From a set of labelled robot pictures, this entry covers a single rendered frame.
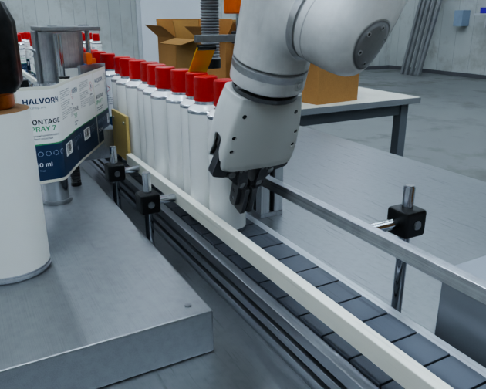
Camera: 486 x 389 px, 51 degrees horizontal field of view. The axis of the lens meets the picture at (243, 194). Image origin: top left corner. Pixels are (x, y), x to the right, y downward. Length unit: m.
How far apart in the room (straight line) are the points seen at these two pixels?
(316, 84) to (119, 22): 7.59
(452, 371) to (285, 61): 0.32
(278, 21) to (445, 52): 11.64
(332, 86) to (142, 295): 2.00
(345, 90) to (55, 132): 1.87
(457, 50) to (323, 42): 11.46
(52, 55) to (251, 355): 0.76
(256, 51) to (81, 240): 0.35
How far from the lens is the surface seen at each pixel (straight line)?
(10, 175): 0.59
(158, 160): 0.87
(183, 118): 0.76
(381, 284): 0.70
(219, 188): 0.68
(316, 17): 0.48
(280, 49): 0.52
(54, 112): 0.83
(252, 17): 0.52
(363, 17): 0.47
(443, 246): 0.84
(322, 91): 2.42
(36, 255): 0.63
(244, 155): 0.59
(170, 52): 4.01
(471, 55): 11.71
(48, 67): 1.11
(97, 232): 0.73
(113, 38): 9.74
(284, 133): 0.60
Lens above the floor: 1.16
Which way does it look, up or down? 19 degrees down
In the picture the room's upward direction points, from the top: straight up
